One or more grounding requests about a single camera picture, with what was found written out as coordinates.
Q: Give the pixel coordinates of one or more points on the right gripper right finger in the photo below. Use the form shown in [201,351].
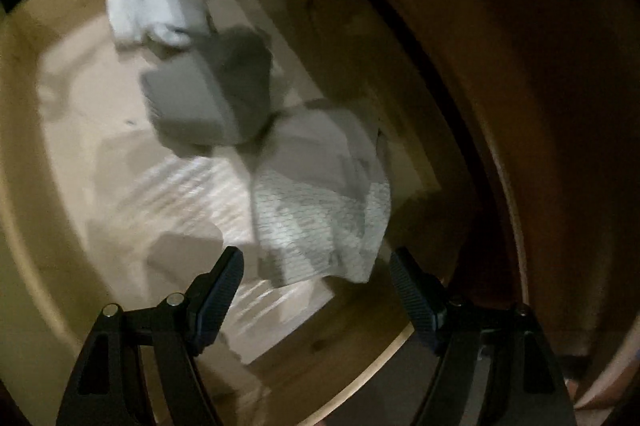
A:
[524,385]

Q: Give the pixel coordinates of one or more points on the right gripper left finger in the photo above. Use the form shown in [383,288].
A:
[107,385]

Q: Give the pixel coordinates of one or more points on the wooden drawer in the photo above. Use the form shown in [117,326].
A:
[97,208]

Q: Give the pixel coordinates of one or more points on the light grey patterned underwear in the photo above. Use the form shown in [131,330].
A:
[320,195]

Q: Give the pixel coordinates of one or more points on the white folded underwear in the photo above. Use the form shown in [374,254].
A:
[172,23]

